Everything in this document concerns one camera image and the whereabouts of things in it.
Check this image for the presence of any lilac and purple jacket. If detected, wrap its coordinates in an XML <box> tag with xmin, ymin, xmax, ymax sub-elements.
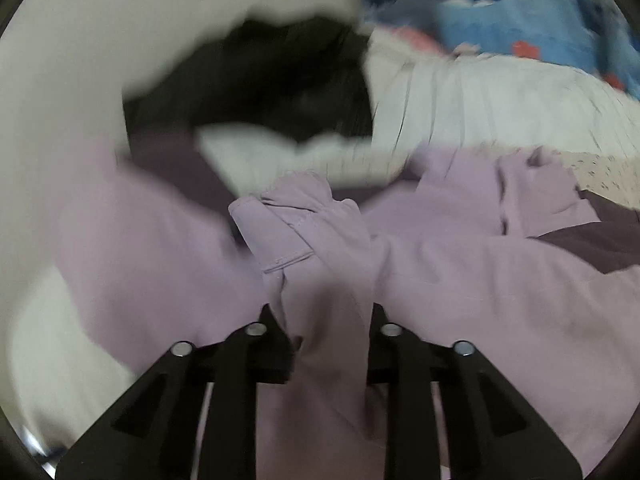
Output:
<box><xmin>50</xmin><ymin>140</ymin><xmax>639</xmax><ymax>479</ymax></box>

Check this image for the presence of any cherry print bed sheet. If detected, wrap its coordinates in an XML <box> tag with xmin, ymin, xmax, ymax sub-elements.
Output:
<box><xmin>471</xmin><ymin>143</ymin><xmax>639</xmax><ymax>209</ymax></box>

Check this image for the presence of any black garment on bed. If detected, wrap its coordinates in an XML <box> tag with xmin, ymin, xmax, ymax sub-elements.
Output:
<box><xmin>124</xmin><ymin>15</ymin><xmax>373</xmax><ymax>151</ymax></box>

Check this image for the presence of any whale print blue curtain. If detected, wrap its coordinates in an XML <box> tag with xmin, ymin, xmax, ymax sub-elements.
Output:
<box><xmin>362</xmin><ymin>0</ymin><xmax>639</xmax><ymax>96</ymax></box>

